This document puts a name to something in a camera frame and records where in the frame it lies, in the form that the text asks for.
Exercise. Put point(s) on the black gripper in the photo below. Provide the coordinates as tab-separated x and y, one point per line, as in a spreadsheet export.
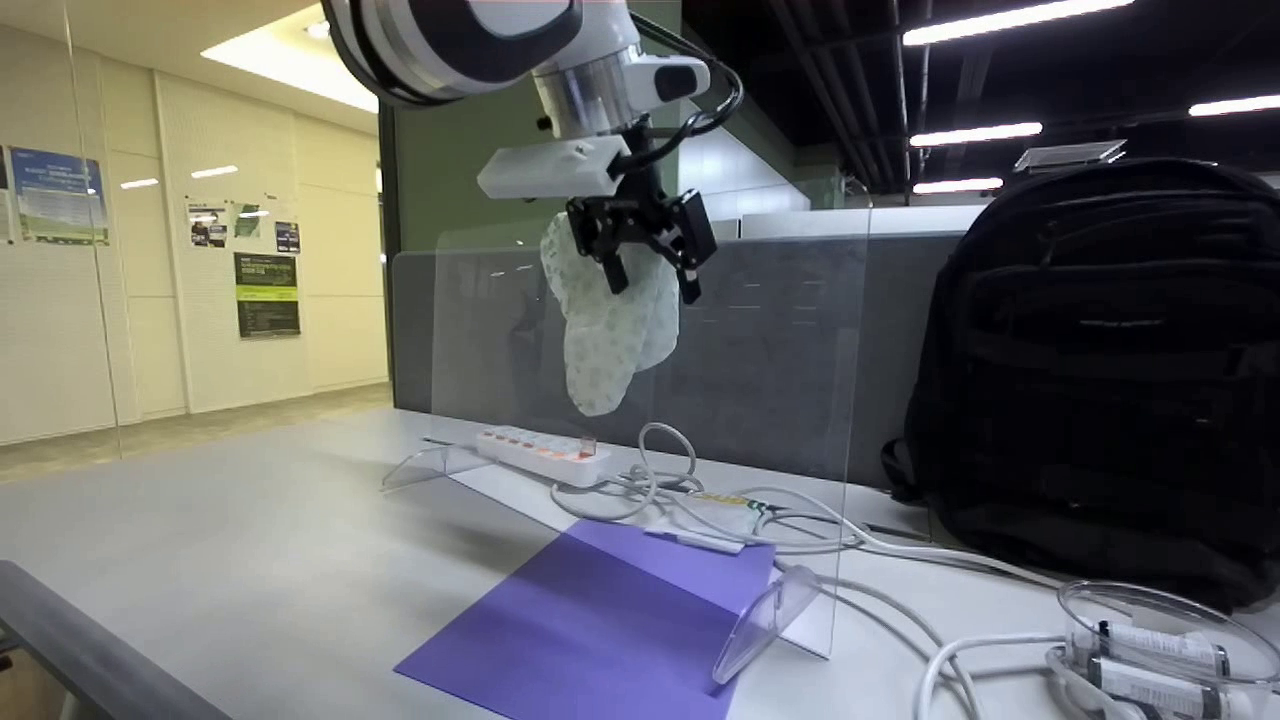
655	220

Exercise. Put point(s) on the pale green patterned cloth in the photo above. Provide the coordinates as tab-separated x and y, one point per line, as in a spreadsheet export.
604	347

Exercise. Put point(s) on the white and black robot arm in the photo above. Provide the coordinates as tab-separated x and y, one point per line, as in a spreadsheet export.
440	43

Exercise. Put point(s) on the white power strip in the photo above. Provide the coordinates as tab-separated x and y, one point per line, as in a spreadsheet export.
543	457

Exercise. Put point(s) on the grey partition panel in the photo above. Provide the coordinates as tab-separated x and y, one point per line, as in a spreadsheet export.
907	335

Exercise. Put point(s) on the long ceiling light strip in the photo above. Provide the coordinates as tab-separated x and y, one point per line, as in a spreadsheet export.
979	134
958	187
1013	20
1235	105

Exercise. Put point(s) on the purple paper sheet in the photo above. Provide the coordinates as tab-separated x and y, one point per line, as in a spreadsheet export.
585	625

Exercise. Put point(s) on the large ceiling light panel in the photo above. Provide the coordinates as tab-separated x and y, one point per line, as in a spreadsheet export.
302	63

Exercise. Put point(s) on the black backpack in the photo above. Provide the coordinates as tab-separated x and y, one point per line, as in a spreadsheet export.
1105	374

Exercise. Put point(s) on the white plug adapter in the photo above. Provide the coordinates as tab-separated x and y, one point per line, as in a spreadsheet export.
1163	645
1175	690

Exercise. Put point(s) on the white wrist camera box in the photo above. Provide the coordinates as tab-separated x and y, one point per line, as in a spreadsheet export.
546	170

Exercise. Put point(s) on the small photo wall poster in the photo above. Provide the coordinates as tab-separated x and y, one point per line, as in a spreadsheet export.
209	224
251	224
290	237

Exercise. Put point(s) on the dark green wall poster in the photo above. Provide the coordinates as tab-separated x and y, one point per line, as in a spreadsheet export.
267	299

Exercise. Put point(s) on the blue and white wall poster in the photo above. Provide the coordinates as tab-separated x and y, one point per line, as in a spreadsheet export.
56	198

